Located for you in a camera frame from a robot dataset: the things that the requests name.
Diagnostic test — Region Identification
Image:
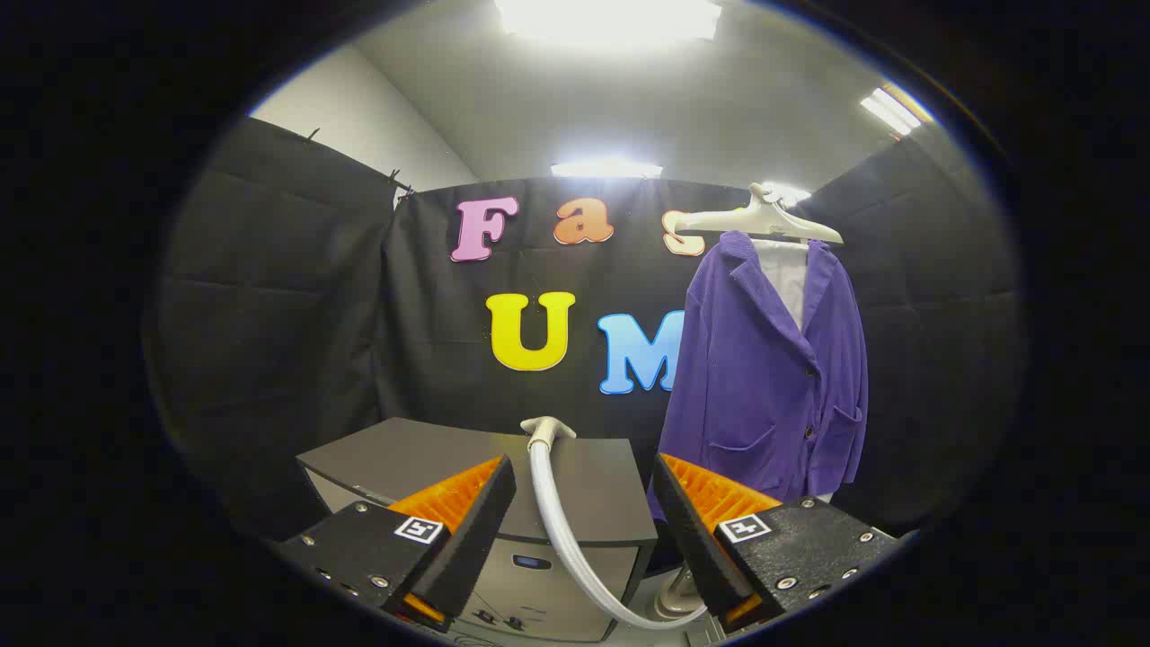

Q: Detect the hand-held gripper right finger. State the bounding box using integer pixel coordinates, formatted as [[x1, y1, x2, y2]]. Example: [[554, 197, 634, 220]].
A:
[[650, 452, 902, 634]]

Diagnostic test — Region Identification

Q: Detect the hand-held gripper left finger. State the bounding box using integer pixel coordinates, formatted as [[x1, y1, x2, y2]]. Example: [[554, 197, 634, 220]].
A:
[[268, 454, 518, 634]]

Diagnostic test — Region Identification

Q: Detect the white garment steamer hose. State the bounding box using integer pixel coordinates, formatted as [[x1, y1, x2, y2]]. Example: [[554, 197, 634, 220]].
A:
[[528, 440, 711, 630]]

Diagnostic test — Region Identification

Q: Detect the purple corduroy jacket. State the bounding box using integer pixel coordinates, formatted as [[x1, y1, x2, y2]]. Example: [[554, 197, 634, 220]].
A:
[[647, 230, 870, 522]]

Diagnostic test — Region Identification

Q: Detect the grey steamer stand base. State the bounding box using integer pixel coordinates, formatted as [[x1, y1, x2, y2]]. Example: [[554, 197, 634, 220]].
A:
[[654, 566, 720, 643]]

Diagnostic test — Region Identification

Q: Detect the white garment form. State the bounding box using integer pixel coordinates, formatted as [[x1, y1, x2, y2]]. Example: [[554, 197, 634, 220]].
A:
[[753, 238, 836, 504]]

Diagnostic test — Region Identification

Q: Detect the white plastic clothes hanger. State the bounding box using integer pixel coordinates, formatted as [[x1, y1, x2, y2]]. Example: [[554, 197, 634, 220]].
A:
[[674, 182, 845, 245]]

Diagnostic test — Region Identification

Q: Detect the grey cabinet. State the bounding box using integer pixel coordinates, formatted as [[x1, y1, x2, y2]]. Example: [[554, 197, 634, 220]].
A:
[[296, 416, 659, 643]]

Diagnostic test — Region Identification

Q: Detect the black backdrop cloth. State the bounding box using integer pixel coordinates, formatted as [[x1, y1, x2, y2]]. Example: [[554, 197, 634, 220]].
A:
[[144, 115, 1025, 540]]

